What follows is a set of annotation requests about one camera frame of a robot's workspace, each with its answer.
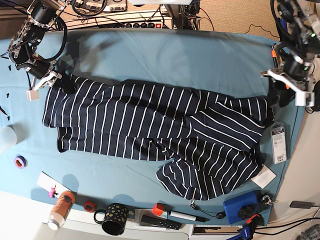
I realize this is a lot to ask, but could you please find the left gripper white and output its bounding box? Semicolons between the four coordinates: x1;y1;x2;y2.
260;68;309;108

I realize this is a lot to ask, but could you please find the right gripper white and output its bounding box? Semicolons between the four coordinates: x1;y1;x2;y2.
31;70;77;94

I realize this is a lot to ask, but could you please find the navy white striped t-shirt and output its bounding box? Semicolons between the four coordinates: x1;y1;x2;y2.
42;75;275;201

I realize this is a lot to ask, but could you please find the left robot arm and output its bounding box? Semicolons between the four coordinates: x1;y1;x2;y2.
261;0;320;113

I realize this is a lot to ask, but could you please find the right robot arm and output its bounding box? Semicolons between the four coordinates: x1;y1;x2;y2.
0;0;76;101

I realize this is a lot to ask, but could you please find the black computer mouse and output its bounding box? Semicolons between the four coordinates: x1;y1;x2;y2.
311;80;320;112

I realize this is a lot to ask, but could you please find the clear plastic blister pack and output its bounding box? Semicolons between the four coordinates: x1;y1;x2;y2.
270;122;287;165

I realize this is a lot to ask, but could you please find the orange black utility knife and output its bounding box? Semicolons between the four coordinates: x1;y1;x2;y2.
271;43;284;69

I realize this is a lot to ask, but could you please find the teal table cloth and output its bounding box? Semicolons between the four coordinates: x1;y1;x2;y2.
0;27;308;224

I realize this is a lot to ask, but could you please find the translucent white cup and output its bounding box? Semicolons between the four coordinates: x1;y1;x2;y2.
0;126;17;154

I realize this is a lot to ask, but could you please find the white square paper packet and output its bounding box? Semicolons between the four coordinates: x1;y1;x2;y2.
250;165;277;189

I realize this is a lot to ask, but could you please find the black power strip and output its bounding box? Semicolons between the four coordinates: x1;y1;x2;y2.
107;22;163;29

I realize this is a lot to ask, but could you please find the purple tape roll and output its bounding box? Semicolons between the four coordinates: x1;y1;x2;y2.
14;155;27;169

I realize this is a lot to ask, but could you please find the white paper sheet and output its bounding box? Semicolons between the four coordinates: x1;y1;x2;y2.
36;171;71;195

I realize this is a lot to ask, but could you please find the silver carabiner keyring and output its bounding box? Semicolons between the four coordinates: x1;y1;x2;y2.
261;194;277;206

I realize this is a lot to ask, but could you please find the black power adapter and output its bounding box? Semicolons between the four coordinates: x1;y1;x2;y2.
289;200;315;209

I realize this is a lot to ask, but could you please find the blue plastic box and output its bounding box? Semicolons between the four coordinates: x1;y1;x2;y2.
223;191;260;225

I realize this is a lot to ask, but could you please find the black knob on box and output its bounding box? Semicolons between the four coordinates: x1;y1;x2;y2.
237;204;256;220

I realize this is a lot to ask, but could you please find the orange bottle white cap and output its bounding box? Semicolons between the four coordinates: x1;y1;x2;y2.
47;190;76;231

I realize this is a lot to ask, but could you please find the red tape roll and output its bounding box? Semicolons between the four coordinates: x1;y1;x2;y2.
83;200;97;213

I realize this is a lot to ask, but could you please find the blue orange clamp bottom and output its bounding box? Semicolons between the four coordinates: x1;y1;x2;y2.
228;213;262;240

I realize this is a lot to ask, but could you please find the black mug gold pattern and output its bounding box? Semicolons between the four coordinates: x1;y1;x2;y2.
93;203;129;236

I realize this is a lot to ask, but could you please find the orange red cube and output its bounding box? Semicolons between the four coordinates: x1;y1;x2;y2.
152;203;165;216

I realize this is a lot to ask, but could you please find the white black marker pen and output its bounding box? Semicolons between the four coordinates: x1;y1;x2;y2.
167;211;209;223

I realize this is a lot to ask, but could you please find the black remote control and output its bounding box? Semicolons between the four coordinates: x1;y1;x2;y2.
140;215;182;230

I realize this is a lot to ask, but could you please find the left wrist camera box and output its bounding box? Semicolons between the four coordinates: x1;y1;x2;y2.
295;91;315;107

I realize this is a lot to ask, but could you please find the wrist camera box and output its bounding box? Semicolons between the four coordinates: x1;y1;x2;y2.
26;89;39;102
295;91;315;107

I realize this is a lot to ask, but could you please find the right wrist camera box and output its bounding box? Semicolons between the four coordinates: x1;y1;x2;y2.
26;89;39;102

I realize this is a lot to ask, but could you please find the black lanyard with clip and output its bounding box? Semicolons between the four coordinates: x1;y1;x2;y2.
189;199;226;220

